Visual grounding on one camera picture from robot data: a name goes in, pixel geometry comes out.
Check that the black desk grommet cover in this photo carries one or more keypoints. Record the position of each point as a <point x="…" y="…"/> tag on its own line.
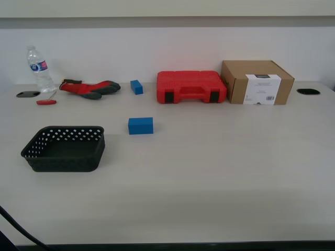
<point x="27" y="94"/>

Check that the clear plastic water bottle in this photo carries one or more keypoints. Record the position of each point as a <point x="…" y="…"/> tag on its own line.
<point x="43" y="78"/>

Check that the black perforated plastic basket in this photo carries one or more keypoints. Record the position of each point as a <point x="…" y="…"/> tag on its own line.
<point x="65" y="164"/>

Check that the small blue block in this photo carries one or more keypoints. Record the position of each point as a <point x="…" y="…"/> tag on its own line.
<point x="136" y="87"/>

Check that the large blue block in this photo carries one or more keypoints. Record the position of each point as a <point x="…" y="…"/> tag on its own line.
<point x="140" y="126"/>

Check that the red and grey work glove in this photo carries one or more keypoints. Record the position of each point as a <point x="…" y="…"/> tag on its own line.
<point x="83" y="87"/>
<point x="92" y="96"/>

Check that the brown cardboard box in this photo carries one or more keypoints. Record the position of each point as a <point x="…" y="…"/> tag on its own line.
<point x="238" y="86"/>

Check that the open black desk grommet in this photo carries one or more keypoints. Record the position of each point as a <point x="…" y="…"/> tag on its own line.
<point x="308" y="91"/>

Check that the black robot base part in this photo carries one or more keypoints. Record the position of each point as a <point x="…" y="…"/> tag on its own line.
<point x="4" y="243"/>

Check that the red plastic tool case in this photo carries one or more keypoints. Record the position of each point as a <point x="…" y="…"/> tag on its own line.
<point x="191" y="83"/>

